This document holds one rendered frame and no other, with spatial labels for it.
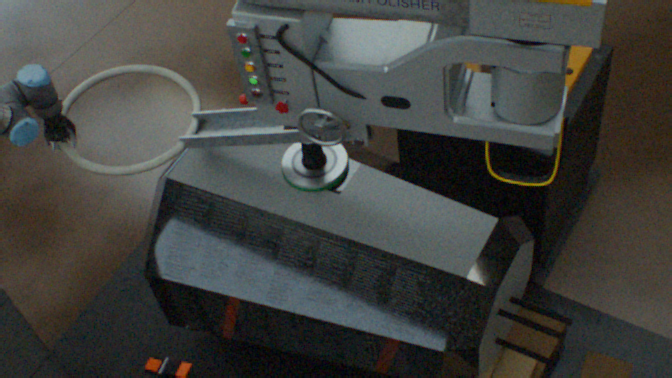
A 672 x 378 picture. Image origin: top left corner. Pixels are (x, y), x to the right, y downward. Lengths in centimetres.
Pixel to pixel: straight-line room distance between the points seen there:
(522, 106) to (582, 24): 34
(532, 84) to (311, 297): 99
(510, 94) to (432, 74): 20
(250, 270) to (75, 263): 130
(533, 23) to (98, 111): 289
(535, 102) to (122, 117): 261
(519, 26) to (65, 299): 243
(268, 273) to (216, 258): 19
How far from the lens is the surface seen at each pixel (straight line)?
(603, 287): 361
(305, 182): 281
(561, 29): 210
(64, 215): 417
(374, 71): 234
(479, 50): 221
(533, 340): 329
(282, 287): 281
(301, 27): 230
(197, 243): 294
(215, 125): 296
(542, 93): 230
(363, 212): 274
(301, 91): 246
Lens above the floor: 301
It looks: 50 degrees down
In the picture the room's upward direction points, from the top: 10 degrees counter-clockwise
